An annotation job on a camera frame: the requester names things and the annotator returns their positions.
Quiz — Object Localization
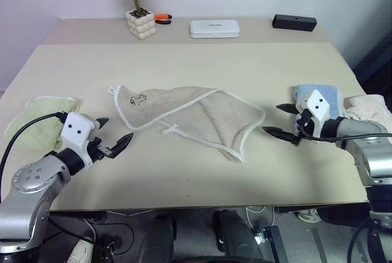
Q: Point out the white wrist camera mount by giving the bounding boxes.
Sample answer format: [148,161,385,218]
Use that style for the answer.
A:
[295,89,333,140]
[60,112,100,167]

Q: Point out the black metal stand leg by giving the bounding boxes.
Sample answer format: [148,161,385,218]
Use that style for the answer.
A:
[259,225,289,263]

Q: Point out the white rectangular case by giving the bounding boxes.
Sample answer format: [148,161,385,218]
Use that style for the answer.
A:
[189,19,241,39]

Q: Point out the light green towel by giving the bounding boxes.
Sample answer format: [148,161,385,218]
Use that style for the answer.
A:
[4,95,82,151]

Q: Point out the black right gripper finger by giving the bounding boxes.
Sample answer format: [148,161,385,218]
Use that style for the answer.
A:
[262,126,300,147]
[276,103,298,116]

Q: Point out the white sneaker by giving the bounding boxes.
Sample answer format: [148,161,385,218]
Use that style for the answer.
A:
[297,208,322,224]
[66,237,94,263]

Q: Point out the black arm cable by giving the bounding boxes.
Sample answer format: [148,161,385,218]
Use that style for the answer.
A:
[0,110,68,181]
[298,118,392,142]

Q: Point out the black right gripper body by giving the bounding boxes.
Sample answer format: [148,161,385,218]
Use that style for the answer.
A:
[293,108,317,142]

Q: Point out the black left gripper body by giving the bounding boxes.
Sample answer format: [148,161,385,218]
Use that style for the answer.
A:
[87,136,116,162]

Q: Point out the light blue towel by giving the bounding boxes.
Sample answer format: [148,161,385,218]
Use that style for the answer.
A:
[290,83,345,132]

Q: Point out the green plant in white pot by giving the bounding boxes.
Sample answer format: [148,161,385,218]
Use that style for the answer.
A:
[105,0,158,41]

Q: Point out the dark rounded shape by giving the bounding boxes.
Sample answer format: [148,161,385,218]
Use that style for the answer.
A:
[142,213,179,263]
[212,210,265,261]

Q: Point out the orange and black pliers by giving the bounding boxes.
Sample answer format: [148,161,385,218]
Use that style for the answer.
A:
[153,13,173,26]

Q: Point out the beige towel with white trim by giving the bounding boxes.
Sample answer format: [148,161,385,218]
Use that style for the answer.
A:
[107,84,266,164]

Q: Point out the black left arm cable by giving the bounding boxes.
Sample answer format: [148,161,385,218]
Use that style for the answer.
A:
[0,110,68,181]

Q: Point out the white floor cable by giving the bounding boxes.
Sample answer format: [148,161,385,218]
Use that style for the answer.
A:
[244,205,276,231]

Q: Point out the black rectangular box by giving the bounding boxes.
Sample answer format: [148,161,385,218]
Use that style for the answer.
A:
[271,13,317,32]

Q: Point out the cream fluffy towel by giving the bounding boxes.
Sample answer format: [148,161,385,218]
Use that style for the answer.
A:
[342,94,388,122]

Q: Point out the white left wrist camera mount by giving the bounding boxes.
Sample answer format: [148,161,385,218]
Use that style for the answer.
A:
[60,112,100,167]

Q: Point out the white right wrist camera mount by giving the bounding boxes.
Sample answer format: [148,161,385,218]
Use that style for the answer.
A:
[295,89,333,140]

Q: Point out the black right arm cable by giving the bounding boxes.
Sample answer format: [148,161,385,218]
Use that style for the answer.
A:
[298,118,392,142]

